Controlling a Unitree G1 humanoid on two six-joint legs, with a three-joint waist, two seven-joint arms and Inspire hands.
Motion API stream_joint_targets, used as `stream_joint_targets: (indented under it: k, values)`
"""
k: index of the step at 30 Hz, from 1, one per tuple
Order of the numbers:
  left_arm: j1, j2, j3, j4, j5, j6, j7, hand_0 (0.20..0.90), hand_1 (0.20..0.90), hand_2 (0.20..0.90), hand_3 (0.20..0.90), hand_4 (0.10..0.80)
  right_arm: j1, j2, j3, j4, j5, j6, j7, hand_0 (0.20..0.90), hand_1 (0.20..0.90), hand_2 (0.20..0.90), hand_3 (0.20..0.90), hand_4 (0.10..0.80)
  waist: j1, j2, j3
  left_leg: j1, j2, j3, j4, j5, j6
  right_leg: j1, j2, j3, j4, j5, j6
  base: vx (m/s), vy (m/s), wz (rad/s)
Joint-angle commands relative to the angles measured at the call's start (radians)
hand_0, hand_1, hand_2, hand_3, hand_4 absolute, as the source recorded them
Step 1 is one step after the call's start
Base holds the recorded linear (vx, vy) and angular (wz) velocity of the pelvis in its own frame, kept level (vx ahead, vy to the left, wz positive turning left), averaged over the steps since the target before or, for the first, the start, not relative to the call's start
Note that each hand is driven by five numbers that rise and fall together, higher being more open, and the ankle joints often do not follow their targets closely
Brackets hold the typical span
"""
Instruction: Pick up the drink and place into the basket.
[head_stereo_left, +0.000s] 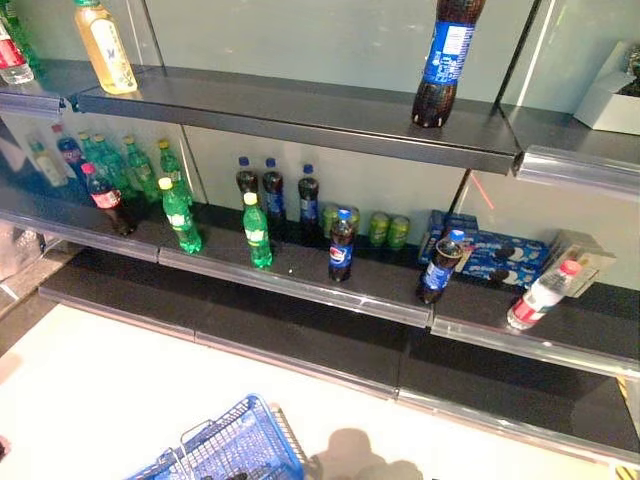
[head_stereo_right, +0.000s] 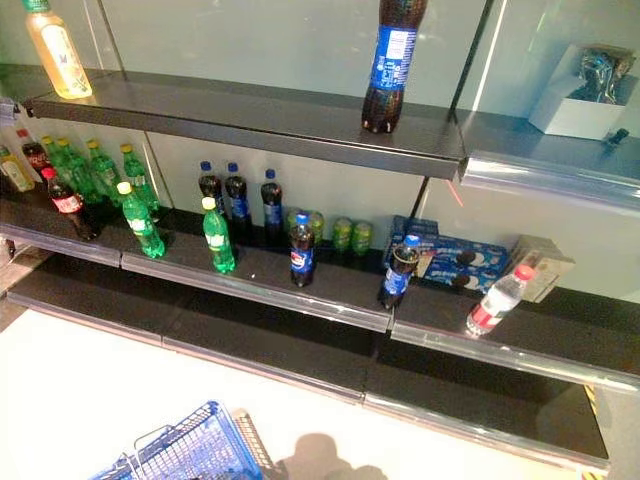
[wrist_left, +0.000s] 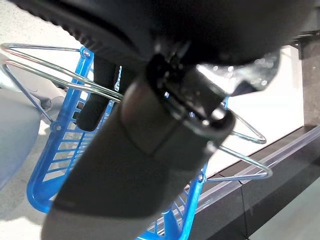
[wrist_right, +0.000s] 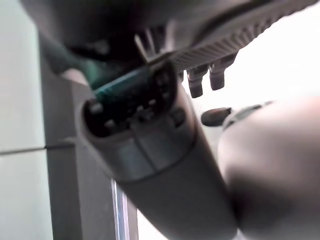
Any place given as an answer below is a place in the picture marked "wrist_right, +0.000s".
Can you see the dark right robot hand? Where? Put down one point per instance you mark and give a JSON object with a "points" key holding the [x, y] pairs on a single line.
{"points": [[175, 190]]}

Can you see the green drink bottle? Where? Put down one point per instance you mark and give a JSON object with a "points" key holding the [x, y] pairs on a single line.
{"points": [[122, 82]]}

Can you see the small dark oval object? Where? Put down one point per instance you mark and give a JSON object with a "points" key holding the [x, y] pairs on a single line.
{"points": [[216, 116]]}

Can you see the grey ribbed robot body part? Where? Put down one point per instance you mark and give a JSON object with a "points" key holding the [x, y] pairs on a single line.
{"points": [[225, 42]]}

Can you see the grey vertical post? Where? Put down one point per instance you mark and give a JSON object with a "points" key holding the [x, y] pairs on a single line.
{"points": [[65, 180]]}

